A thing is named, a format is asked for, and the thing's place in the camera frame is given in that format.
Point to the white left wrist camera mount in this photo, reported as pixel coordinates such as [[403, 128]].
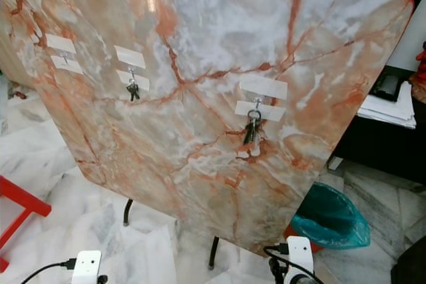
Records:
[[86, 268]]

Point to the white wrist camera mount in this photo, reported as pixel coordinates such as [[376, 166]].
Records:
[[301, 249], [86, 268]]

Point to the black metal table leg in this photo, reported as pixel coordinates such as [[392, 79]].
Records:
[[128, 214], [213, 254]]

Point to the metal hook with white tape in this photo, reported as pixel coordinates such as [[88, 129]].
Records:
[[130, 55], [60, 43], [263, 86]]

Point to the white paper stack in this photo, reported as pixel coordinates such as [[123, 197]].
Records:
[[386, 114]]

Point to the flat black pouch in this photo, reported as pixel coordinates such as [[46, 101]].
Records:
[[386, 86]]

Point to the black sideboard with white legs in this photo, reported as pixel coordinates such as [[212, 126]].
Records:
[[373, 157]]

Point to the red plastic stool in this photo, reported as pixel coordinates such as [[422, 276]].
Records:
[[23, 197]]

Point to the small grey key bunch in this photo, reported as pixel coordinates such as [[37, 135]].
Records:
[[133, 90]]

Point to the red figurine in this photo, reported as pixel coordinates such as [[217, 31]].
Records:
[[421, 74]]

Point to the teal plastic bin bag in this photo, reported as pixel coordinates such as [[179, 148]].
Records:
[[333, 221]]

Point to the dark bulky object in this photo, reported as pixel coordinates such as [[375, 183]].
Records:
[[409, 271]]

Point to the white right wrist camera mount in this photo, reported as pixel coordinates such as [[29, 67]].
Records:
[[301, 249]]

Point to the marble pattern table top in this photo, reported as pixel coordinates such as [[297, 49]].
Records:
[[206, 31]]

